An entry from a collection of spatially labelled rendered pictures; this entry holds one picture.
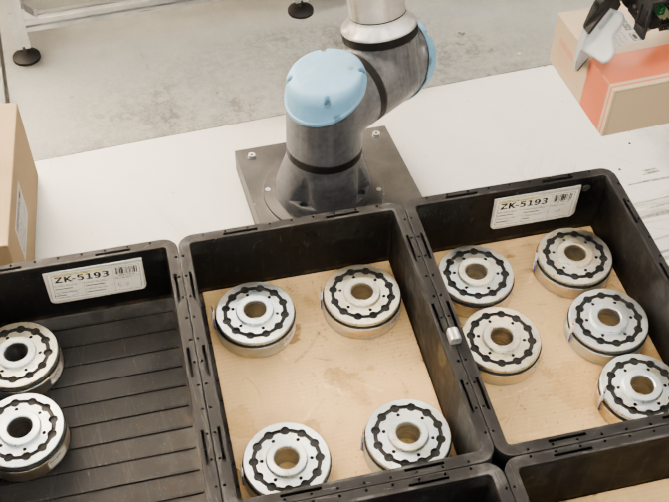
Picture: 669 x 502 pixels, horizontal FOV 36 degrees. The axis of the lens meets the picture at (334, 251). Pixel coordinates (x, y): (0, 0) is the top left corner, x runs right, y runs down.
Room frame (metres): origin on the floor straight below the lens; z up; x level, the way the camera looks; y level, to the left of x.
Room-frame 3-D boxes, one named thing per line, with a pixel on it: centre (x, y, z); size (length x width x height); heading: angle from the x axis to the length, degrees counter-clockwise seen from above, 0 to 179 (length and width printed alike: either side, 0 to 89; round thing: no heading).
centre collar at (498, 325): (0.79, -0.21, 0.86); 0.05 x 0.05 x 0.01
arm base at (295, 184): (1.16, 0.02, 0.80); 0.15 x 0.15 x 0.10
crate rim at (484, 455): (0.73, 0.01, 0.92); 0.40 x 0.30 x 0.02; 14
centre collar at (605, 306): (0.82, -0.36, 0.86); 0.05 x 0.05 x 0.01
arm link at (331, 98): (1.17, 0.01, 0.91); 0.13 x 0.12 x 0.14; 139
